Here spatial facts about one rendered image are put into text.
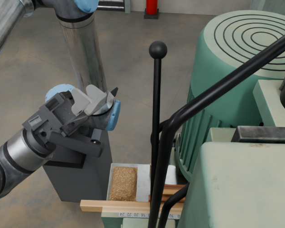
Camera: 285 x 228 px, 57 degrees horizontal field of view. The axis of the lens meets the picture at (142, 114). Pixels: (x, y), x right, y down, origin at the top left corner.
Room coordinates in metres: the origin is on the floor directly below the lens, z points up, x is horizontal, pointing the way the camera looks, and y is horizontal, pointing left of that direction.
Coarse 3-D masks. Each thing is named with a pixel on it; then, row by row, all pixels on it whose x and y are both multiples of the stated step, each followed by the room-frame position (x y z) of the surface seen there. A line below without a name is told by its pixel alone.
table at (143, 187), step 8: (112, 168) 0.46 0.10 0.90; (144, 168) 0.46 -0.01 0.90; (168, 168) 0.46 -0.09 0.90; (176, 168) 0.46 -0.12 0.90; (144, 176) 0.43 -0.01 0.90; (168, 176) 0.43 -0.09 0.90; (176, 176) 0.43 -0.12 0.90; (144, 184) 0.41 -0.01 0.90; (168, 184) 0.41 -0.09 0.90; (176, 184) 0.41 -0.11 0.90; (184, 184) 0.41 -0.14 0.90; (144, 192) 0.38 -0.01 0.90; (136, 200) 0.35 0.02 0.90; (144, 200) 0.35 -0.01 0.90; (104, 224) 0.28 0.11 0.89; (112, 224) 0.28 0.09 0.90; (120, 224) 0.28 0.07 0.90
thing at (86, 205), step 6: (84, 204) 0.32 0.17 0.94; (90, 204) 0.32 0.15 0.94; (96, 204) 0.32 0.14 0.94; (102, 204) 0.32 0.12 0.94; (108, 204) 0.32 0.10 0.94; (114, 204) 0.32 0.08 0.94; (120, 204) 0.32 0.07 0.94; (126, 204) 0.32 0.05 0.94; (132, 204) 0.32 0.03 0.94; (138, 204) 0.32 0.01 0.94; (144, 204) 0.32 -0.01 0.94; (162, 204) 0.32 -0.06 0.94; (84, 210) 0.31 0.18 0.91; (90, 210) 0.31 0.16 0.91; (96, 210) 0.31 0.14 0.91
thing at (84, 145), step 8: (56, 136) 0.33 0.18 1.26; (72, 136) 0.34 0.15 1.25; (80, 136) 0.35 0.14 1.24; (64, 144) 0.32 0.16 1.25; (72, 144) 0.32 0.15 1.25; (80, 144) 0.32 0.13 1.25; (88, 144) 0.32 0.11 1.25; (96, 144) 0.33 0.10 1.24; (104, 144) 0.34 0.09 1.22; (88, 152) 0.31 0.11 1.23; (96, 152) 0.31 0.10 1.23
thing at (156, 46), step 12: (156, 48) 0.40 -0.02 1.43; (156, 60) 0.40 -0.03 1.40; (156, 72) 0.39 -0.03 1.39; (156, 84) 0.37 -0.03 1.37; (156, 96) 0.36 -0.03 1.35; (156, 108) 0.34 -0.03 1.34; (156, 120) 0.33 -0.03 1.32; (156, 132) 0.31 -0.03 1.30; (156, 144) 0.30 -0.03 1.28; (156, 156) 0.28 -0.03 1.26
